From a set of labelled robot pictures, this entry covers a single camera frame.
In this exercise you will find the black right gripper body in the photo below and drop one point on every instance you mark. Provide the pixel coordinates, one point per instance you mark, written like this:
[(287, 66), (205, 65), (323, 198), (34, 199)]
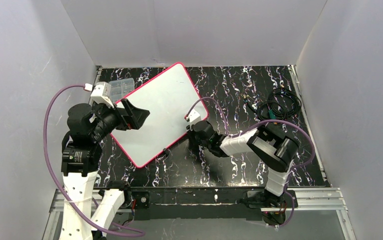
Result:
[(194, 135)]

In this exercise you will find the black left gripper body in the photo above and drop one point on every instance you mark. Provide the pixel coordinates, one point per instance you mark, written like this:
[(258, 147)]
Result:
[(125, 115)]

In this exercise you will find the pink framed whiteboard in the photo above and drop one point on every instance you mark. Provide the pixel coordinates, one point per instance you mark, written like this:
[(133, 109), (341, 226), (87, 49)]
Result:
[(168, 97)]

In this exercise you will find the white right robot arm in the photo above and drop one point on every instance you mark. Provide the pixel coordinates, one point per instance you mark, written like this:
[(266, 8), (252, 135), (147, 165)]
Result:
[(276, 150)]

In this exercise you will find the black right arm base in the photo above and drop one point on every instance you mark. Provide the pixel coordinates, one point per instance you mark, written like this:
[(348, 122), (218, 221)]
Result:
[(276, 210)]

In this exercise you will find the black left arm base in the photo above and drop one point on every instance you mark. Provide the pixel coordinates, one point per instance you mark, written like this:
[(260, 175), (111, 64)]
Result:
[(133, 198)]

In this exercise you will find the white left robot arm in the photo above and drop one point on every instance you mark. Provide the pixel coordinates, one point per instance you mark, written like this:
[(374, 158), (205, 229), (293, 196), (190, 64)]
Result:
[(81, 153)]

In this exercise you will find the clear plastic compartment box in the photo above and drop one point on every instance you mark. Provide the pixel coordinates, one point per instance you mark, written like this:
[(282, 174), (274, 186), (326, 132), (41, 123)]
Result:
[(120, 88)]

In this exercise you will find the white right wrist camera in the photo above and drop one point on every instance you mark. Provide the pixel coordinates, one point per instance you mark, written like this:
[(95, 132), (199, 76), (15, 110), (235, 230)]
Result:
[(193, 117)]

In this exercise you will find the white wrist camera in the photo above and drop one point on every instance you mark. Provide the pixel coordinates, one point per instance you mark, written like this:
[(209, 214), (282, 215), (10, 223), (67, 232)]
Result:
[(99, 93), (193, 117)]

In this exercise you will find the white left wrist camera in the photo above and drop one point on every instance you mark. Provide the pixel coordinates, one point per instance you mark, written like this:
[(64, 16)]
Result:
[(99, 93)]

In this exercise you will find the green handled screwdriver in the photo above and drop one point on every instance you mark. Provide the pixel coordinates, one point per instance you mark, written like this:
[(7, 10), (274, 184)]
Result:
[(271, 114)]

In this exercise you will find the aluminium front frame rail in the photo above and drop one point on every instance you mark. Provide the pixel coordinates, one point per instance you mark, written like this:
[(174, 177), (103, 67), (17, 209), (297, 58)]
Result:
[(308, 198)]

